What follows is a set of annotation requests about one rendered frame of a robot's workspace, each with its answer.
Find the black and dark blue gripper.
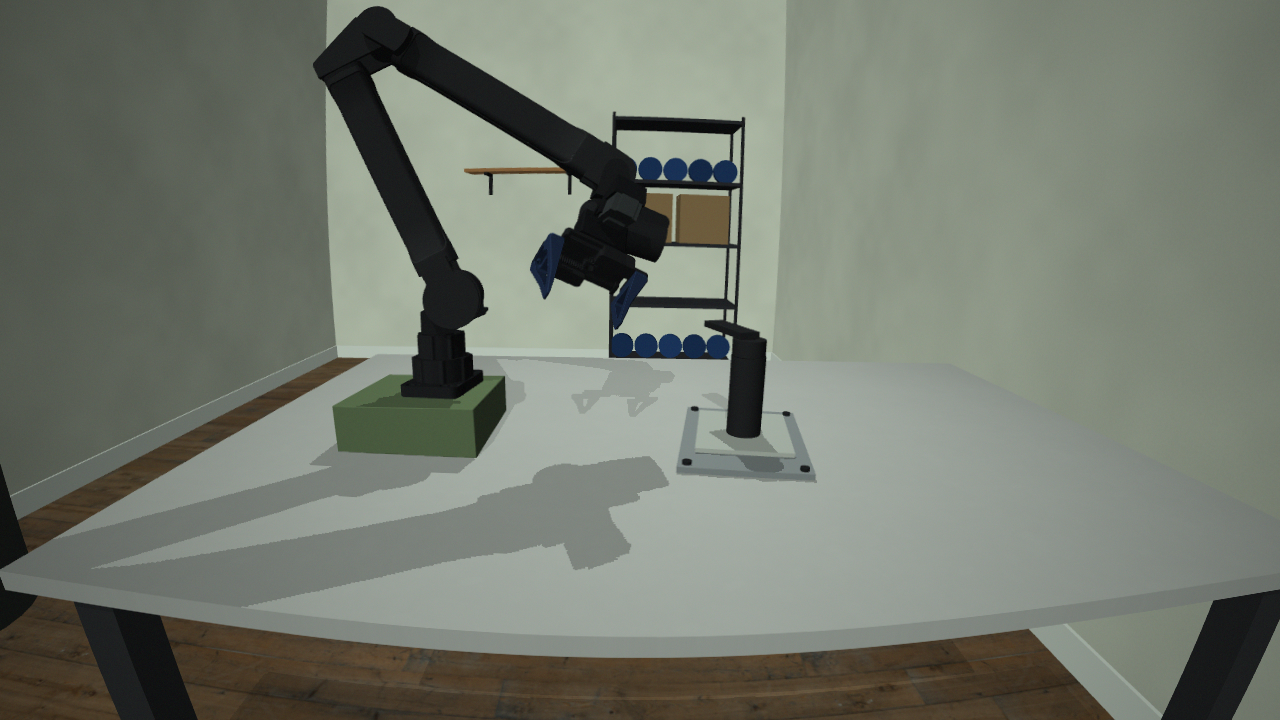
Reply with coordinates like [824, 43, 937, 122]
[530, 227, 648, 331]

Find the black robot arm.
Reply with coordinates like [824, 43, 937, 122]
[314, 6, 669, 398]

